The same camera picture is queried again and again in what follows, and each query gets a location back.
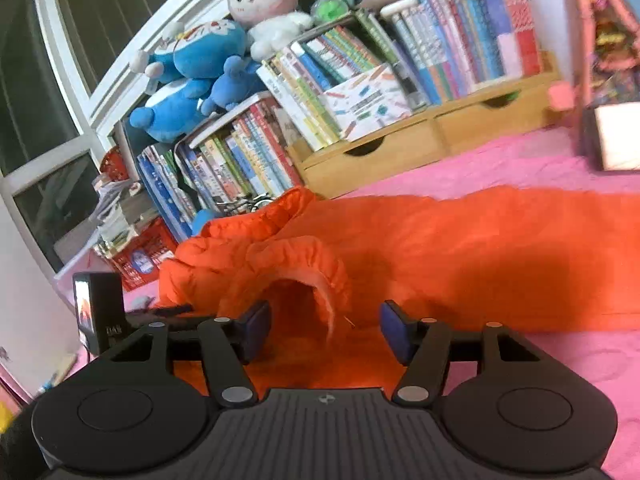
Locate round blue plush ball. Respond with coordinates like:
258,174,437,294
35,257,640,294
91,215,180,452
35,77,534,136
191,208,218,236

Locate window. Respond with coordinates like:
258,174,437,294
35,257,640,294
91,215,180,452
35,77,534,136
0,0,221,276

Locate blue cat plush toy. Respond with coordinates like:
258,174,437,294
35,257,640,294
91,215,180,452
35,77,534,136
129,19,249,143

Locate row of paperback books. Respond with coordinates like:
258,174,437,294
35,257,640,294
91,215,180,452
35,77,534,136
175,97,306,211

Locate small blue plush toy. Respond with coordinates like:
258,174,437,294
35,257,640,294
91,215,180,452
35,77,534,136
200,56,265,113

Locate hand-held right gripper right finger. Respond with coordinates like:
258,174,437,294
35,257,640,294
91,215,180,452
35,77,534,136
378,300,541,408

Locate pink rabbit-print blanket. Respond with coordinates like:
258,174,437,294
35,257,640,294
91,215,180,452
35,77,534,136
52,125,640,480

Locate stack of paper workbooks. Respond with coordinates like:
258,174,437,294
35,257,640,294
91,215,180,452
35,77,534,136
92,175,166,256

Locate white cardboard sheet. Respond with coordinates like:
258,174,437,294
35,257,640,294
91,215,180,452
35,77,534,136
527,0,576,83

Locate red plastic crate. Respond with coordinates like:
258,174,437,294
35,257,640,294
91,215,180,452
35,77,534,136
97,217,178,292

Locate orange hooded puffer jacket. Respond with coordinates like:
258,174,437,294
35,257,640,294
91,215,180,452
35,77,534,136
157,185,640,396

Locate row of thin blue books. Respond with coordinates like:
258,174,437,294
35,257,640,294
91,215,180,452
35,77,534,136
136,142,206,243

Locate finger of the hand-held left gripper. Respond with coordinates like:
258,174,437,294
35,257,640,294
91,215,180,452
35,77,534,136
124,302,196,332

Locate row of green-spined books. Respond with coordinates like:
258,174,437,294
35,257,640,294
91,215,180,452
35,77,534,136
257,10,431,151

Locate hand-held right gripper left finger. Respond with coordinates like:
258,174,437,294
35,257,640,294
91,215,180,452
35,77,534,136
106,300,273,409

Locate miniature bicycle model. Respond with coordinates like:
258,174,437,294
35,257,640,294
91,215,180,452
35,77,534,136
215,192,281,218

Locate wooden drawer organizer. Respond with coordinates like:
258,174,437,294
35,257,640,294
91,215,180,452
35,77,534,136
287,50,563,200

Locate smartphone with lit screen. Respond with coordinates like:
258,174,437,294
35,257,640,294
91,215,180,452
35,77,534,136
580,102,640,173

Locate white pencil-print box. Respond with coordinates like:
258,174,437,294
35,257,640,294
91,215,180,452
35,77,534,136
320,63,413,143

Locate red plastic basket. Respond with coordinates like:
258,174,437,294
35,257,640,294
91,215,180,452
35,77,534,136
98,146,132,181

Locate wooden board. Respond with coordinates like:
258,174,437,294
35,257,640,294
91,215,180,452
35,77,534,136
35,352,78,396

